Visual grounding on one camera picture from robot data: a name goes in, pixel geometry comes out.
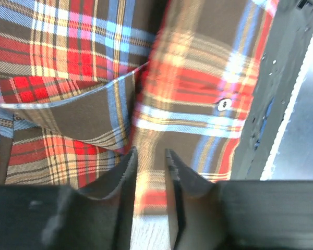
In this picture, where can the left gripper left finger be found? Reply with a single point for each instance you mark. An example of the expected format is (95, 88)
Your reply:
(97, 216)

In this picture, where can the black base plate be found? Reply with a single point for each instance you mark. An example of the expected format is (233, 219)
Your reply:
(283, 57)

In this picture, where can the plaid flannel shirt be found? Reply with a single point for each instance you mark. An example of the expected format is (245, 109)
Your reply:
(83, 81)

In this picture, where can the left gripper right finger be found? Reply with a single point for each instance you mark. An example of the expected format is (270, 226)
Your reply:
(248, 214)

